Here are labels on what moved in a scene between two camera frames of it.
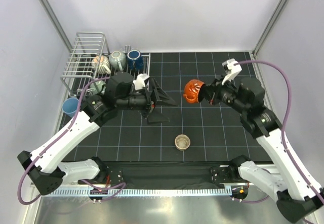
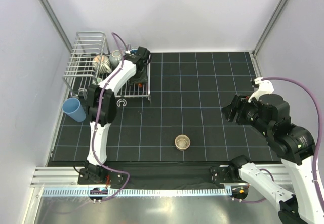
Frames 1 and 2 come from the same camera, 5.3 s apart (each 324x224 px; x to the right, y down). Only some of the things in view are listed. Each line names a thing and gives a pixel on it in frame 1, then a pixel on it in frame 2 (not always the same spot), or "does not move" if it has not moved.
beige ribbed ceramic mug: x=101 y=64 does not move
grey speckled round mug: x=117 y=60 does not move
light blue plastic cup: x=70 y=105 does not move
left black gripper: x=159 y=97 to x=143 y=79
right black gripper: x=212 y=91 to x=239 y=103
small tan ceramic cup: x=182 y=142 does not move
